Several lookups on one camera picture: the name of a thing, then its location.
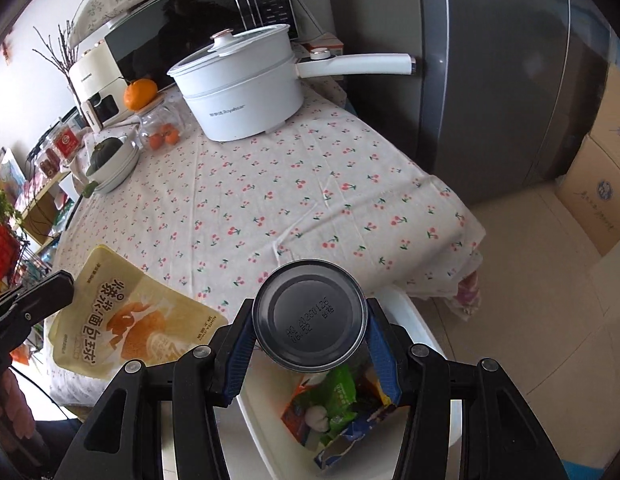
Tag yellow bread snack pouch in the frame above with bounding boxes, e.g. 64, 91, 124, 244
48, 245, 227, 380

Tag white tissue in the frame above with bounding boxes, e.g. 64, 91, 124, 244
304, 405, 329, 434

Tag red drink can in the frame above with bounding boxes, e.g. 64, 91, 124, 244
251, 259, 368, 374

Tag green onion rings snack bag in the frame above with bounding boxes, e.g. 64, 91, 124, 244
293, 364, 357, 440

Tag blue milk carton box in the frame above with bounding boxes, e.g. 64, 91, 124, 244
313, 405, 395, 470

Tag white trash bin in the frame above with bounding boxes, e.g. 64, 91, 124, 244
209, 284, 464, 480

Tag person's left hand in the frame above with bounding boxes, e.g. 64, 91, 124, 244
0, 370, 36, 439

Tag torn orange cardboard box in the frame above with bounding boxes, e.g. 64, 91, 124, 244
281, 373, 395, 450

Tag cherry print tablecloth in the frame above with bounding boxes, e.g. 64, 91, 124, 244
43, 89, 485, 406

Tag stacked white dishes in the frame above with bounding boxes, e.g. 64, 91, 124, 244
86, 136, 140, 194

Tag red labelled glass jar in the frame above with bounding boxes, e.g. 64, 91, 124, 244
50, 122, 86, 162

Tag dark green pumpkin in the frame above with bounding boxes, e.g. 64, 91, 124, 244
89, 138, 122, 174

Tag small tangerine left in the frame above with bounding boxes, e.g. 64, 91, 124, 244
147, 133, 165, 151

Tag small tangerine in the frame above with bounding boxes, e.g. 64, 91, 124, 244
147, 133, 165, 151
163, 128, 181, 145

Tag small tangerine right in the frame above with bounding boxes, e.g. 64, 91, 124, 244
163, 128, 181, 145

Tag glass teapot with lid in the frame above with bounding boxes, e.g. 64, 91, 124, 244
135, 98, 191, 152

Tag white air fryer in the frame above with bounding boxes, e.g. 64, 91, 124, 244
69, 40, 132, 132

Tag lower cardboard box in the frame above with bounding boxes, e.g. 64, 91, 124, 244
557, 136, 620, 256

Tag large orange on jar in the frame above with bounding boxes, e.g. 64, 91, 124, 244
122, 78, 158, 112

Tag white electric cooking pot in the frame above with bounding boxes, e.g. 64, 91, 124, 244
168, 24, 416, 142

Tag black microwave oven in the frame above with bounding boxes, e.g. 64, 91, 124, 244
105, 0, 298, 89

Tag upper cardboard box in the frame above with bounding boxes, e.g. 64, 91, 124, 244
590, 64, 620, 168

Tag dark grey refrigerator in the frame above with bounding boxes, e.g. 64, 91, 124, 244
331, 0, 613, 204

